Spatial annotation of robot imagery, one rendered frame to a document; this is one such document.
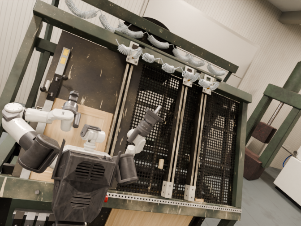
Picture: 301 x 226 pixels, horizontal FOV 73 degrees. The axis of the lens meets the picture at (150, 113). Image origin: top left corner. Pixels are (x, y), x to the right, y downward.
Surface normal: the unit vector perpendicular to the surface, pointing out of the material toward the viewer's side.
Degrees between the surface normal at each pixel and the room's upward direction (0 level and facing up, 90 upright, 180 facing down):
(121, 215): 90
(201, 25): 90
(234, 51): 90
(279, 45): 90
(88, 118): 58
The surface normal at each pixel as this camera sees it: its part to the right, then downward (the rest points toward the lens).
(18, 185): 0.43, -0.15
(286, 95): -0.76, -0.15
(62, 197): 0.32, 0.25
